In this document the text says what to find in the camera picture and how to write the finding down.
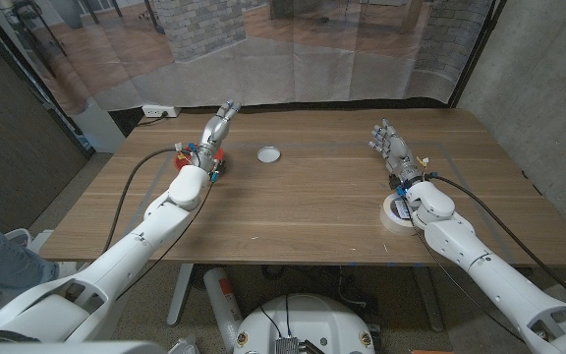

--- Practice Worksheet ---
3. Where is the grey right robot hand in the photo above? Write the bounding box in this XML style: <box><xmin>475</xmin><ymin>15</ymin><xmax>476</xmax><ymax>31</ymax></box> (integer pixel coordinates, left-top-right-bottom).
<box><xmin>368</xmin><ymin>117</ymin><xmax>425</xmax><ymax>186</ymax></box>

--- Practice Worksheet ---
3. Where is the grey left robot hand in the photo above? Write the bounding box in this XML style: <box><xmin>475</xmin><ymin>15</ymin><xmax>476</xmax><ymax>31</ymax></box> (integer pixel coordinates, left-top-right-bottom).
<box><xmin>195</xmin><ymin>100</ymin><xmax>242</xmax><ymax>173</ymax></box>

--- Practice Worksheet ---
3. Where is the silver metal jar lid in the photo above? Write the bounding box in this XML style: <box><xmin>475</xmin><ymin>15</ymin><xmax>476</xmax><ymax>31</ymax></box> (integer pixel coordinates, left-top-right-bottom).
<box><xmin>256</xmin><ymin>145</ymin><xmax>282</xmax><ymax>164</ymax></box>

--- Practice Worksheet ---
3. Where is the red bowl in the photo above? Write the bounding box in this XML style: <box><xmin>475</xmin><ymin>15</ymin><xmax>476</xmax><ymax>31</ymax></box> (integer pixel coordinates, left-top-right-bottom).
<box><xmin>173</xmin><ymin>145</ymin><xmax>226</xmax><ymax>174</ymax></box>

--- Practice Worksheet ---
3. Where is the beige masking tape roll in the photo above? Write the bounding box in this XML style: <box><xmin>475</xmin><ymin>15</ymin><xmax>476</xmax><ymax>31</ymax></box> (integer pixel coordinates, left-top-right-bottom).
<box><xmin>379</xmin><ymin>192</ymin><xmax>420</xmax><ymax>236</ymax></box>

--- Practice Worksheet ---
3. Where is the white power strip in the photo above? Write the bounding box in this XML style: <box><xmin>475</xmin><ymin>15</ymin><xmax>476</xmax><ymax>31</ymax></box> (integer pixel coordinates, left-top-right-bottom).
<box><xmin>141</xmin><ymin>103</ymin><xmax>182</xmax><ymax>119</ymax></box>

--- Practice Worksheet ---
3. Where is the printed room scene backdrop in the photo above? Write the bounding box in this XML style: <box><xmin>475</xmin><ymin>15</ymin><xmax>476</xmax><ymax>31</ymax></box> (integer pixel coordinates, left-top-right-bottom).
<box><xmin>0</xmin><ymin>0</ymin><xmax>498</xmax><ymax>117</ymax></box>

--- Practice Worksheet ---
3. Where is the white cabinet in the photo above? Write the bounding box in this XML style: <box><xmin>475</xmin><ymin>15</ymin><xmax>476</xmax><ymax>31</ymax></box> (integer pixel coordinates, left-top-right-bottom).
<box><xmin>69</xmin><ymin>97</ymin><xmax>127</xmax><ymax>154</ymax></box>

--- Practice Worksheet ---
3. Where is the black backdrop stand pole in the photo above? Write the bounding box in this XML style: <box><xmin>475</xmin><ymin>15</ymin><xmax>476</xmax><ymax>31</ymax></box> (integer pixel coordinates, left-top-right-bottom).
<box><xmin>0</xmin><ymin>0</ymin><xmax>92</xmax><ymax>158</ymax></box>
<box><xmin>447</xmin><ymin>0</ymin><xmax>508</xmax><ymax>109</ymax></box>

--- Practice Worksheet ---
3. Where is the grey table leg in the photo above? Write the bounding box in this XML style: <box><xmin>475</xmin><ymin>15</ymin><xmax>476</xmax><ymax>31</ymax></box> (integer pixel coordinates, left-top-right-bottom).
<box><xmin>413</xmin><ymin>266</ymin><xmax>445</xmax><ymax>333</ymax></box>
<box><xmin>166</xmin><ymin>264</ymin><xmax>196</xmax><ymax>328</ymax></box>

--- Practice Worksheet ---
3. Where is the white cylinder with orange label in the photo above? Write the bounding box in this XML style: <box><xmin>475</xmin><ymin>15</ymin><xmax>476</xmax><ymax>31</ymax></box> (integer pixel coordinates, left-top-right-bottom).
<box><xmin>202</xmin><ymin>266</ymin><xmax>244</xmax><ymax>353</ymax></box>

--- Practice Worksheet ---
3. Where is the white robot torso base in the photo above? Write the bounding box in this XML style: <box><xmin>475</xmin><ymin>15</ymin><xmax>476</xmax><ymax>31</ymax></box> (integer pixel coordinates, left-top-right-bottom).
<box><xmin>233</xmin><ymin>293</ymin><xmax>376</xmax><ymax>354</ymax></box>

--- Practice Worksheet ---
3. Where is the dark brown door panel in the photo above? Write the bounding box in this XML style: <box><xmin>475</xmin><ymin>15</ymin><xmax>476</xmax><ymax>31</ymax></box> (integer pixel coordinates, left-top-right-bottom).
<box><xmin>0</xmin><ymin>9</ymin><xmax>90</xmax><ymax>235</ymax></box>

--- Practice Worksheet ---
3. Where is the grey electronics module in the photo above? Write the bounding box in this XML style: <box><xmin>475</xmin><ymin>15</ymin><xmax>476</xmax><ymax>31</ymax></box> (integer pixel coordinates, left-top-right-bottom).
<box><xmin>275</xmin><ymin>336</ymin><xmax>300</xmax><ymax>354</ymax></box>

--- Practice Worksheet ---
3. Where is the person's leg in jeans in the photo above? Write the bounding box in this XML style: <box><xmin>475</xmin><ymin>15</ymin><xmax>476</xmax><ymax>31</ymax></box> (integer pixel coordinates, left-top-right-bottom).
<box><xmin>0</xmin><ymin>210</ymin><xmax>61</xmax><ymax>325</ymax></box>

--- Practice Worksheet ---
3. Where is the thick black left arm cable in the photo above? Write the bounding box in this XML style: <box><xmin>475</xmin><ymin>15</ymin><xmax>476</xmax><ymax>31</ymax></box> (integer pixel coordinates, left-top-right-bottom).
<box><xmin>101</xmin><ymin>146</ymin><xmax>186</xmax><ymax>255</ymax></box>

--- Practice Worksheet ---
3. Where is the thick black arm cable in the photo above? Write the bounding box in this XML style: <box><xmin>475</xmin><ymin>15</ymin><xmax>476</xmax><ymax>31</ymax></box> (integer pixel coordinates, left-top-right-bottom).
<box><xmin>429</xmin><ymin>174</ymin><xmax>566</xmax><ymax>314</ymax></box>
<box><xmin>101</xmin><ymin>146</ymin><xmax>186</xmax><ymax>255</ymax></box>

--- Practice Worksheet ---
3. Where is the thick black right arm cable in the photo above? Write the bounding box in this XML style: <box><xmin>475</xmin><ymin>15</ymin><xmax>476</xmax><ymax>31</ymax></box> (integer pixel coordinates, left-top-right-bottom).
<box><xmin>429</xmin><ymin>174</ymin><xmax>566</xmax><ymax>314</ymax></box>

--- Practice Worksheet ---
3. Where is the thin black cable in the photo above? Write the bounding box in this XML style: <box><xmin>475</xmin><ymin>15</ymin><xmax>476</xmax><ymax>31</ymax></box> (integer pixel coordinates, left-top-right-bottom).
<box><xmin>407</xmin><ymin>208</ymin><xmax>528</xmax><ymax>345</ymax></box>

